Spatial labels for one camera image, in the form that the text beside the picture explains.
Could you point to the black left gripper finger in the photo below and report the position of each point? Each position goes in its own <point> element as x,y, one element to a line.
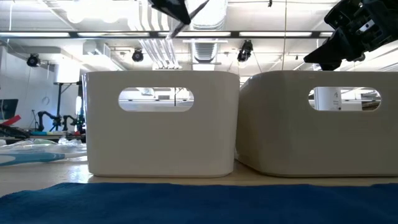
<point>174,7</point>

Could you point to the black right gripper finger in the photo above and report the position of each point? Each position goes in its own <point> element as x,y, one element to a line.
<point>332,51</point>

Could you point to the dark toothbrush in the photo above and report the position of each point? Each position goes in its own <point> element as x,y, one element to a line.
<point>177,29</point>

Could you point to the black background robot arm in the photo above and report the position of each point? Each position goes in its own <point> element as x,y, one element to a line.
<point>46,115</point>

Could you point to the black ceiling spotlight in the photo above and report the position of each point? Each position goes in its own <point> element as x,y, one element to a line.
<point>137,56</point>
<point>361,58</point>
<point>245,51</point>
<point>33,60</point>

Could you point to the white pillar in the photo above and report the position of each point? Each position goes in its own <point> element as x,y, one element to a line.
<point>326,99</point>

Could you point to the white ceiling pipes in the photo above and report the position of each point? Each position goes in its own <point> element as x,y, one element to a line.
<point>164,56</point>

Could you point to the grey plastic bin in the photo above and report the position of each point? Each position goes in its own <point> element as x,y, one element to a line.
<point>317,143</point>

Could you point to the white ceiling unit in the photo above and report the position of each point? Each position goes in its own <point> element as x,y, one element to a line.
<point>66,73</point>

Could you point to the white plastic bin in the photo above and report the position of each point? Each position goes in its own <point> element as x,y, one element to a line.
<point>161,143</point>

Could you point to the black stand pole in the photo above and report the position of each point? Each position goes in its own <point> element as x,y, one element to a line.
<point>58,105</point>

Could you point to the green toothbrush in wrapper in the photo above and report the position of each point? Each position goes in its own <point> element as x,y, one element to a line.
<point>43,143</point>

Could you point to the dark monitor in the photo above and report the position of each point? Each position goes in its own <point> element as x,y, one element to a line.
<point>8,109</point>

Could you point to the red object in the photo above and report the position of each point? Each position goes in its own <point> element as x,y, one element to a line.
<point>14,120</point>

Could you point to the blue cloth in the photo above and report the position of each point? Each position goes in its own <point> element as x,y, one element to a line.
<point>199,205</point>

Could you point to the silver ceiling duct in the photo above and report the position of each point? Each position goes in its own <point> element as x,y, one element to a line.
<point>214,15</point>

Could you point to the black overhead frame beam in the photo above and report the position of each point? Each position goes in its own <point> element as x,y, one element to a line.
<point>234,34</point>

